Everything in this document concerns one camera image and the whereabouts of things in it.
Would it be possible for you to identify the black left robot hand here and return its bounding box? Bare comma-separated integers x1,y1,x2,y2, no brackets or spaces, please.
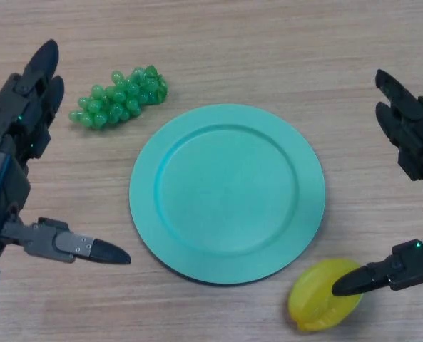
0,38,132,266

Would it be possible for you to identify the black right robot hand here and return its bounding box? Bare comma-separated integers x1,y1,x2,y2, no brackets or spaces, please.
331,68,423,297

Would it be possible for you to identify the yellow starfruit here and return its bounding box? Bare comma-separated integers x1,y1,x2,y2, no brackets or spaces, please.
287,259,365,333

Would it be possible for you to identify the teal round plate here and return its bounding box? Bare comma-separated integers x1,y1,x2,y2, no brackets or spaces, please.
128,103,327,286

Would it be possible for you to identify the green grape bunch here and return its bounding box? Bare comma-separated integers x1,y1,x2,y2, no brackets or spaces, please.
68,65,169,131

